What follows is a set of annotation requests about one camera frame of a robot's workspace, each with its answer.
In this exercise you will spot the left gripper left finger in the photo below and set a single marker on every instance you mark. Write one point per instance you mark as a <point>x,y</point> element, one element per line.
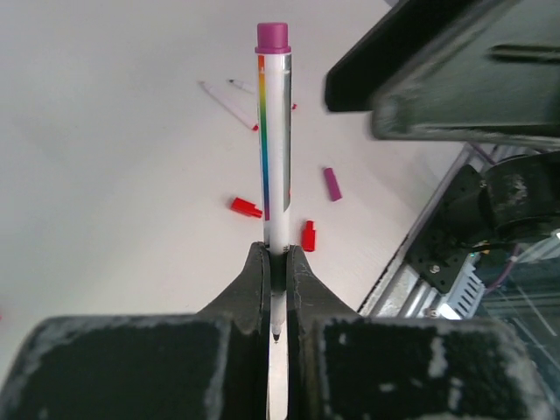
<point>212,364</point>

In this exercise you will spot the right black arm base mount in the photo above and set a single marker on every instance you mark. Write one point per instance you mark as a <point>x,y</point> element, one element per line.
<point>442,262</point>

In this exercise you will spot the thin white red-tip pen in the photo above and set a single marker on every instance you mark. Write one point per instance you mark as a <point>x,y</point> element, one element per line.
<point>274,68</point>

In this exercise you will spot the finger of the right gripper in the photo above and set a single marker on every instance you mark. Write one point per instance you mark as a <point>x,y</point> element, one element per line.
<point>466,71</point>

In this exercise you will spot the red cap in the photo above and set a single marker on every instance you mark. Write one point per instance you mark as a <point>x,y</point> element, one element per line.
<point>246,208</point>
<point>308,236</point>

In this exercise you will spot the red cap upper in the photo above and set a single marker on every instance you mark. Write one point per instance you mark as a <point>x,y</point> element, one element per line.
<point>246,208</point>

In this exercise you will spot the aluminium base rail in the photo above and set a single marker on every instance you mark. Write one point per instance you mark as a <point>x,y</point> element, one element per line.
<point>397,281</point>

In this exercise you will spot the purple pen cap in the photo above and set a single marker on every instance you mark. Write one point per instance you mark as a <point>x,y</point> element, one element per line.
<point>332,184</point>

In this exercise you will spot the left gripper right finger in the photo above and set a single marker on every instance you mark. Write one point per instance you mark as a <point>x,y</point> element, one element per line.
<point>345,366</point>

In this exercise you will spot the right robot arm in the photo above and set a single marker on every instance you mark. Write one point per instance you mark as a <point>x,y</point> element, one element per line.
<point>520,200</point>

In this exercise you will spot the blue cable duct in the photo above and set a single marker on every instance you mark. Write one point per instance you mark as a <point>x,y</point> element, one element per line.
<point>464,298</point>

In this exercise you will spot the red cap lower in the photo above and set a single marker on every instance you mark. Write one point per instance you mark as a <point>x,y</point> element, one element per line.
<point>308,236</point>

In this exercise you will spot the white fineliner pen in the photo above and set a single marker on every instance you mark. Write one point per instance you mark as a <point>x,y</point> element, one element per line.
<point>230,106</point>
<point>242,86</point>

